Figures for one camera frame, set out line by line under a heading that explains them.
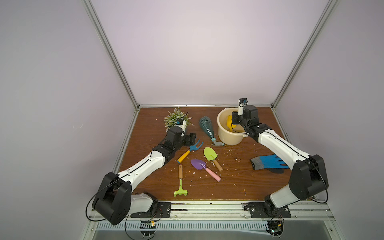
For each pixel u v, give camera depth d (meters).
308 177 0.43
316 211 0.74
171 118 0.90
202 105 1.23
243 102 0.74
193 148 0.94
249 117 0.65
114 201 0.41
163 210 0.73
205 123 1.03
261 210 0.73
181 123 0.74
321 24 0.76
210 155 0.92
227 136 0.90
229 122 0.80
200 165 0.87
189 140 0.74
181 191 0.79
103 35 0.80
